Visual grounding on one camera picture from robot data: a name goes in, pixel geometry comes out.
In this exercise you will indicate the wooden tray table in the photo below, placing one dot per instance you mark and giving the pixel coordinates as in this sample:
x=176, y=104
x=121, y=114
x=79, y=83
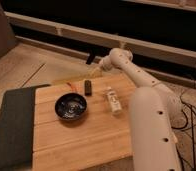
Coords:
x=98, y=138

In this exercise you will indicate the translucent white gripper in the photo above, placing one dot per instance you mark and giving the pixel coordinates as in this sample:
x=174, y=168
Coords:
x=97, y=71

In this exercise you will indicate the white tube bottle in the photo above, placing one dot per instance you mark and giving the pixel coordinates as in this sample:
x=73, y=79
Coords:
x=113, y=101

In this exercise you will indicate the dark green cloth mat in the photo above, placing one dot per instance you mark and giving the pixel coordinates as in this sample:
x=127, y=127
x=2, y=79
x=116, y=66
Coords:
x=16, y=126

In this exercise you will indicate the dark glazed ceramic bowl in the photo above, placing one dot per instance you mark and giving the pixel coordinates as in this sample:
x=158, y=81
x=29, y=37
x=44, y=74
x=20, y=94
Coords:
x=70, y=106

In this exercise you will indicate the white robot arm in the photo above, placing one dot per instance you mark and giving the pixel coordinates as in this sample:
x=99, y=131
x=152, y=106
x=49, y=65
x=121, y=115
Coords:
x=150, y=106

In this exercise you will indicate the black table leg bracket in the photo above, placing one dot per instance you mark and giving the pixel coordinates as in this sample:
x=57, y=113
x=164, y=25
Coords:
x=91, y=57

